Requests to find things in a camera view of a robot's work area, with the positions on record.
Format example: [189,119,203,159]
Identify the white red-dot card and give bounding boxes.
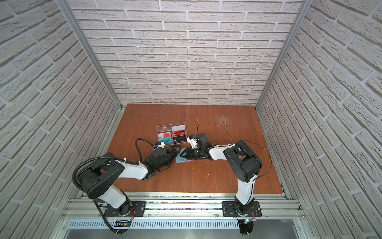
[157,132,171,138]

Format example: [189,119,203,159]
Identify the clear acrylic card organizer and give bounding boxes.
[156,122,188,145]

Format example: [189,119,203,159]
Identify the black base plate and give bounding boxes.
[222,201,262,218]
[104,201,147,217]

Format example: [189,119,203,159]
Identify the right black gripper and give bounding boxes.
[180,147,205,159]

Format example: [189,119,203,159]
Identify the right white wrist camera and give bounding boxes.
[187,135,199,149]

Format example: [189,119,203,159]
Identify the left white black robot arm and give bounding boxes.
[72,145,182,216]

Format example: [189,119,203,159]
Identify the red card in organizer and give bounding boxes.
[172,130,186,137]

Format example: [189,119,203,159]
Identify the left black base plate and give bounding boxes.
[104,201,147,217]

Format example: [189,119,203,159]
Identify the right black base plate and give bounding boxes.
[222,201,262,218]

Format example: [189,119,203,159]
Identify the red leather card holder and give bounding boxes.
[175,148,193,163]

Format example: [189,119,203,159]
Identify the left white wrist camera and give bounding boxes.
[153,141,165,149]

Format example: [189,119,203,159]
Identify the left black corrugated cable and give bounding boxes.
[72,138,156,235]

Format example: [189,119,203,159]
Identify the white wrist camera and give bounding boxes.
[153,141,165,149]
[187,135,199,149]

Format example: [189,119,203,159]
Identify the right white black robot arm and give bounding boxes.
[177,133,263,216]

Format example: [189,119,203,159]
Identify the teal card in organizer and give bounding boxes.
[158,137,173,145]

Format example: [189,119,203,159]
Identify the aluminium mounting rail frame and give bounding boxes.
[53,192,313,239]

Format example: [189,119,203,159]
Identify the black cards in organizer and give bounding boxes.
[173,135,187,144]

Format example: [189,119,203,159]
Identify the white VIP card in organizer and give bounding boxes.
[172,125,186,132]

